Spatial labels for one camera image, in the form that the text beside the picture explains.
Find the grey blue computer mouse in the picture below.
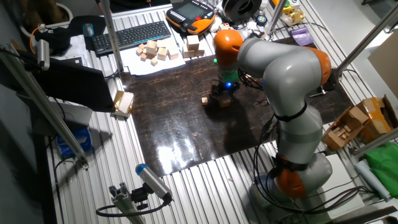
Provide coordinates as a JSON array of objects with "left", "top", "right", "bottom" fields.
[{"left": 82, "top": 22, "right": 95, "bottom": 39}]

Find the black laptop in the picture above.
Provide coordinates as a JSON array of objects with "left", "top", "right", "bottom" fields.
[{"left": 32, "top": 57, "right": 116, "bottom": 133}]

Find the dark marble pattern mat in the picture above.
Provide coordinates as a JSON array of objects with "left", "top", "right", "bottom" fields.
[{"left": 119, "top": 36, "right": 356, "bottom": 179}]

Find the small white paper note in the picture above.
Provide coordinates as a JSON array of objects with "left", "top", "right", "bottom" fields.
[{"left": 239, "top": 27, "right": 259, "bottom": 39}]

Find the flat brown cardboard sheet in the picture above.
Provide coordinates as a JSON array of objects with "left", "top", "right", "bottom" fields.
[{"left": 367, "top": 30, "right": 398, "bottom": 101}]

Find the black stand base bracket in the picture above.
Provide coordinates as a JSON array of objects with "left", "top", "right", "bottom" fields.
[{"left": 310, "top": 67, "right": 340, "bottom": 98}]

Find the taped brown cardboard box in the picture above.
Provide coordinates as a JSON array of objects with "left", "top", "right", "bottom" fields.
[{"left": 356, "top": 95, "right": 398, "bottom": 144}]

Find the white round bucket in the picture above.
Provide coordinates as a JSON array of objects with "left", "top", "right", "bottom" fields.
[{"left": 19, "top": 2, "right": 75, "bottom": 39}]

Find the black filament spool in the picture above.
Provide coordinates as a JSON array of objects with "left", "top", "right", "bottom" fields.
[{"left": 221, "top": 0, "right": 263, "bottom": 23}]

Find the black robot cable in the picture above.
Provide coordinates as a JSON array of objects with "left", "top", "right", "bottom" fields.
[{"left": 252, "top": 114, "right": 376, "bottom": 216}]

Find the white paper stack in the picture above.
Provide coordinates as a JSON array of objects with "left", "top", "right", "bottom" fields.
[{"left": 49, "top": 33, "right": 91, "bottom": 67}]

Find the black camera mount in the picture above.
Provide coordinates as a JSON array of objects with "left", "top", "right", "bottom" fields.
[{"left": 130, "top": 183, "right": 150, "bottom": 211}]

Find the white rolled sheet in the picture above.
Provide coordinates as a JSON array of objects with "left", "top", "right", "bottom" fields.
[{"left": 354, "top": 159, "right": 392, "bottom": 202}]

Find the black cloth bag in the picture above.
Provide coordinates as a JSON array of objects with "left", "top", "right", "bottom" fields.
[{"left": 33, "top": 26, "right": 73, "bottom": 53}]

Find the aluminium frame post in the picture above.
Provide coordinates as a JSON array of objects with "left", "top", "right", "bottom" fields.
[
  {"left": 264, "top": 0, "right": 287, "bottom": 35},
  {"left": 99, "top": 0, "right": 124, "bottom": 73},
  {"left": 335, "top": 4, "right": 398, "bottom": 76}
]

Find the purple plastic bag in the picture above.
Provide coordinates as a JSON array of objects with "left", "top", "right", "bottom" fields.
[{"left": 289, "top": 26, "right": 315, "bottom": 47}]

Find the black camera cable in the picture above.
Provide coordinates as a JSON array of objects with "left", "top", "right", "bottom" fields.
[{"left": 95, "top": 195, "right": 172, "bottom": 218}]

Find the black orange teach pendant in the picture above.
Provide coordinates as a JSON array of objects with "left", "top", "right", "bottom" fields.
[{"left": 165, "top": 0, "right": 217, "bottom": 35}]

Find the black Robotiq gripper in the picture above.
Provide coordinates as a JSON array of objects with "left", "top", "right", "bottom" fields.
[{"left": 211, "top": 80, "right": 241, "bottom": 99}]

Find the pile of wooden blocks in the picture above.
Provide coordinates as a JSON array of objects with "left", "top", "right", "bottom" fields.
[{"left": 119, "top": 37, "right": 187, "bottom": 77}]

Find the green cloth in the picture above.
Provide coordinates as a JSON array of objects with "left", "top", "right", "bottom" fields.
[{"left": 364, "top": 141, "right": 398, "bottom": 199}]

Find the silver depth camera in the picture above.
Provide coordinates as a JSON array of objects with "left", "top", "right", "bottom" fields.
[{"left": 36, "top": 38, "right": 51, "bottom": 72}]

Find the short aluminium profile stub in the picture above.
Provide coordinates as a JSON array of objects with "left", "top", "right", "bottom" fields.
[{"left": 108, "top": 181, "right": 147, "bottom": 224}]

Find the black mouse pad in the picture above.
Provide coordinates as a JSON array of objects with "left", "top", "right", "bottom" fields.
[{"left": 66, "top": 15, "right": 109, "bottom": 43}]

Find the blue plastic packet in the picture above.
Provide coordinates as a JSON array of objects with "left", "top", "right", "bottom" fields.
[{"left": 55, "top": 127, "right": 94, "bottom": 160}]

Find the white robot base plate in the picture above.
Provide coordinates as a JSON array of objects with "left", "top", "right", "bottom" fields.
[{"left": 310, "top": 153, "right": 365, "bottom": 220}]

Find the black computer keyboard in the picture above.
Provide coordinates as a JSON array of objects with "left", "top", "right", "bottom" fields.
[{"left": 91, "top": 20, "right": 172, "bottom": 58}]

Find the orange cable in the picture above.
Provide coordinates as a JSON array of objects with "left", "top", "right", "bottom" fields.
[{"left": 29, "top": 26, "right": 48, "bottom": 55}]

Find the white box with yellow parts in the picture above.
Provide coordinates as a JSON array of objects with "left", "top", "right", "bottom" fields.
[{"left": 272, "top": 0, "right": 307, "bottom": 27}]

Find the long aluminium frame beam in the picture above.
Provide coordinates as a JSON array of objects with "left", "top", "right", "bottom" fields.
[{"left": 0, "top": 43, "right": 90, "bottom": 170}]

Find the open brown cardboard box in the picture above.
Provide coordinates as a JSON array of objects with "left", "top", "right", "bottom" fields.
[{"left": 321, "top": 105, "right": 370, "bottom": 152}]

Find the wooden block at mat edge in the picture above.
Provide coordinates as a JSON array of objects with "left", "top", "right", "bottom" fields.
[{"left": 111, "top": 90, "right": 136, "bottom": 119}]

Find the silver camera with blue end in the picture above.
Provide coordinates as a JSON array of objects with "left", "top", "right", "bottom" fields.
[{"left": 134, "top": 162, "right": 174, "bottom": 203}]

